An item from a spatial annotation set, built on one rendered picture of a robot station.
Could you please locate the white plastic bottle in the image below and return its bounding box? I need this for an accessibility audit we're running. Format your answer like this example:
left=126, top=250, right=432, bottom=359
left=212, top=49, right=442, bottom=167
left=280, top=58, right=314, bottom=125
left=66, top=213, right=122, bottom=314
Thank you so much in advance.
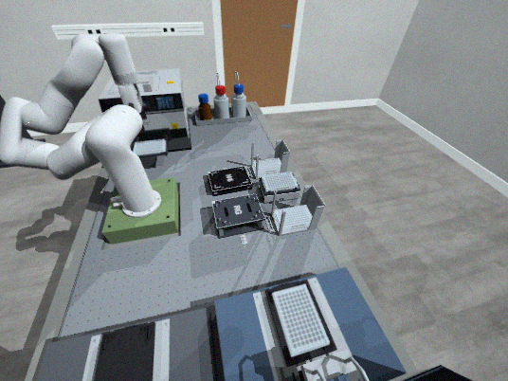
left=213, top=97, right=229, bottom=119

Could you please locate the brown glass bottle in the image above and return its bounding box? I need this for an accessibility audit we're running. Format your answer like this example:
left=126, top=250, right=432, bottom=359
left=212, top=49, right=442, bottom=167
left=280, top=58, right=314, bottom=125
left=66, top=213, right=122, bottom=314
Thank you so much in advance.
left=198, top=105, right=211, bottom=120

